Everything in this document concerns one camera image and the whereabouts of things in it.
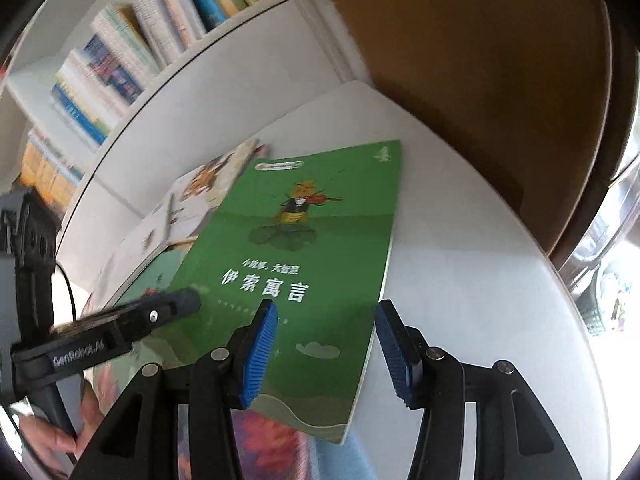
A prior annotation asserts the long row of shelf books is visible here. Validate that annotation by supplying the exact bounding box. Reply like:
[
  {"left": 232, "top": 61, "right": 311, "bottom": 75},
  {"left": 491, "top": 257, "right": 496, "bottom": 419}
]
[{"left": 50, "top": 0, "right": 287, "bottom": 147}]

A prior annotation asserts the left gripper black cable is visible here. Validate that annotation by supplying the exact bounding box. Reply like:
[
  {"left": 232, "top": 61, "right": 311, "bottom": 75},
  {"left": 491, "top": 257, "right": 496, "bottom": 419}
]
[{"left": 54, "top": 261, "right": 78, "bottom": 322}]

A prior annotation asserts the person's left hand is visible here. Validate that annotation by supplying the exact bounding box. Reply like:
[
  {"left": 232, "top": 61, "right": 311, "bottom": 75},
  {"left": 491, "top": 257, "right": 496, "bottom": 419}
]
[{"left": 17, "top": 384, "right": 107, "bottom": 467}]

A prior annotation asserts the short row of colourful books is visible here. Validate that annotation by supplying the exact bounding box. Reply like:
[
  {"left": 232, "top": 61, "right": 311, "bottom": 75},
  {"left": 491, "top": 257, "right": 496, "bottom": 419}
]
[{"left": 21, "top": 129, "right": 85, "bottom": 212}]

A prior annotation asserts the white bookshelf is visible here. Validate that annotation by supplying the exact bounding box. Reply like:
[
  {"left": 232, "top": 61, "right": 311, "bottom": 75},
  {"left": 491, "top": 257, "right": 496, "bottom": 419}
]
[{"left": 0, "top": 0, "right": 371, "bottom": 241}]

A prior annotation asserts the brown wooden cabinet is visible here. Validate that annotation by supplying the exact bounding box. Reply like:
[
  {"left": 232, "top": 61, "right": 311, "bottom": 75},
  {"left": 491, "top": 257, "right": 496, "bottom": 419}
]
[{"left": 295, "top": 0, "right": 638, "bottom": 263}]

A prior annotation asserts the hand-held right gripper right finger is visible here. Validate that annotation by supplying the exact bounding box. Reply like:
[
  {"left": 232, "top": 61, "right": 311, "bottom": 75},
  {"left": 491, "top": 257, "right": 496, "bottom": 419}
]
[{"left": 375, "top": 299, "right": 583, "bottom": 480}]

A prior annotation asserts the floral woven mat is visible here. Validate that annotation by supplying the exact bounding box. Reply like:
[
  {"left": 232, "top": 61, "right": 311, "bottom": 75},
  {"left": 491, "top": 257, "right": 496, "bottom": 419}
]
[{"left": 82, "top": 280, "right": 373, "bottom": 480}]

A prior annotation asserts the white book with fox picture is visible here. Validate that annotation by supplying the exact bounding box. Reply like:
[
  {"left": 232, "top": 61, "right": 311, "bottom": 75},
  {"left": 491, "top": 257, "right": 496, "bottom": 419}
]
[{"left": 165, "top": 138, "right": 272, "bottom": 248}]

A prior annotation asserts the green book with insect picture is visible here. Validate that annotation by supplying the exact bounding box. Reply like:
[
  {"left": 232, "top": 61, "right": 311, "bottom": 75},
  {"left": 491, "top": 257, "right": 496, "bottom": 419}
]
[{"left": 165, "top": 139, "right": 404, "bottom": 446}]

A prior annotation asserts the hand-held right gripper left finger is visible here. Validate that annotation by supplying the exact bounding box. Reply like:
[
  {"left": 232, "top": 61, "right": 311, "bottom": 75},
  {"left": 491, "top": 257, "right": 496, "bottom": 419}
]
[{"left": 67, "top": 299, "right": 279, "bottom": 480}]

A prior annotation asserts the dark mesh basket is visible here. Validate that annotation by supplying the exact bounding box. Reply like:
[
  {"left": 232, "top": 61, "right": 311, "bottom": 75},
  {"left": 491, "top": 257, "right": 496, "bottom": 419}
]
[{"left": 575, "top": 260, "right": 636, "bottom": 336}]

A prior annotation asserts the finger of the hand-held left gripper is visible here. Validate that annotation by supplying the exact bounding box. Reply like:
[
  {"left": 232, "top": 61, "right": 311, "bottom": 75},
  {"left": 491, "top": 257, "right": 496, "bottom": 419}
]
[{"left": 115, "top": 287, "right": 202, "bottom": 341}]

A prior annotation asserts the plain white picture book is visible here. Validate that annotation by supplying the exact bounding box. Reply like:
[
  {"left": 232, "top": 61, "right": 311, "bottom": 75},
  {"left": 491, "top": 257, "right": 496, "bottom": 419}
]
[{"left": 82, "top": 192, "right": 198, "bottom": 311}]

